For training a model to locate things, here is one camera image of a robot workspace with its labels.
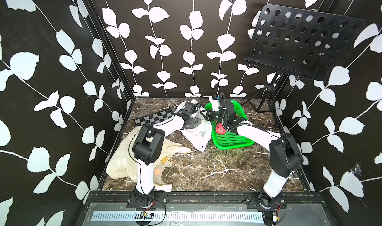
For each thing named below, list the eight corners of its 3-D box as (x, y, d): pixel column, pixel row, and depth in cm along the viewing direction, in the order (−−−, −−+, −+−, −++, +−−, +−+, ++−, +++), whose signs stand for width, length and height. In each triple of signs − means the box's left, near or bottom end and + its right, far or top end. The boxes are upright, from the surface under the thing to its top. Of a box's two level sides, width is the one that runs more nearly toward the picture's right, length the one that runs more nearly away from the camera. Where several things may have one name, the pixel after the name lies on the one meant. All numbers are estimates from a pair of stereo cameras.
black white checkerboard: (136, 128, 104) (134, 125, 101) (135, 121, 108) (133, 119, 105) (173, 117, 111) (173, 114, 108) (171, 111, 114) (170, 108, 112)
